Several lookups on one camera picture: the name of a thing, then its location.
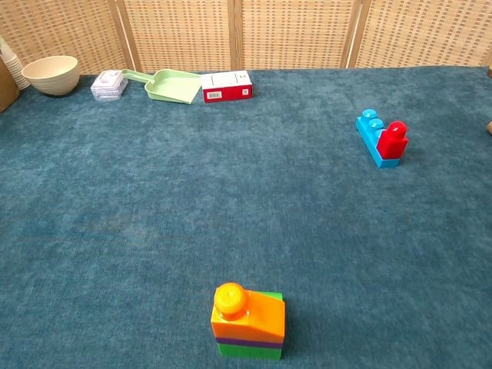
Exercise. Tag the small red toy brick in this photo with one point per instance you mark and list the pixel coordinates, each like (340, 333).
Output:
(392, 144)

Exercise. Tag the light green dustpan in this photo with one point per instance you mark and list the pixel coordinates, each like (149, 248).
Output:
(173, 86)

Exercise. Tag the blue toy brick bar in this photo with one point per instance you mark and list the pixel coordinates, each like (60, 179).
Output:
(369, 130)

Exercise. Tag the clear plastic box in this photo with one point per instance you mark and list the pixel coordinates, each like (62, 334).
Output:
(109, 86)

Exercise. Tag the stack of paper cups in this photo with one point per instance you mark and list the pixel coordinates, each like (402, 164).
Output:
(13, 67)

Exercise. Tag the green toy brick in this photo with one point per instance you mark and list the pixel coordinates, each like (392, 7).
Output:
(250, 351)

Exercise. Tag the red and white carton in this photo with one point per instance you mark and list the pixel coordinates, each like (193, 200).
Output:
(227, 86)

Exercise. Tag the woven bamboo folding screen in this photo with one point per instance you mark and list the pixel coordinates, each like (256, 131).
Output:
(184, 34)

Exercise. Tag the blue carpet table cover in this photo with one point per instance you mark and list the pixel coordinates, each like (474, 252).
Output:
(153, 211)

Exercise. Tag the orange toy brick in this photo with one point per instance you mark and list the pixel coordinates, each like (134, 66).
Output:
(261, 319)

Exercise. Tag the beige bowl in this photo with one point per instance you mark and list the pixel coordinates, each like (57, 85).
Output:
(52, 75)

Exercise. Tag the brown cardboard box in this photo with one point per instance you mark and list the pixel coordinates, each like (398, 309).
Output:
(5, 92)

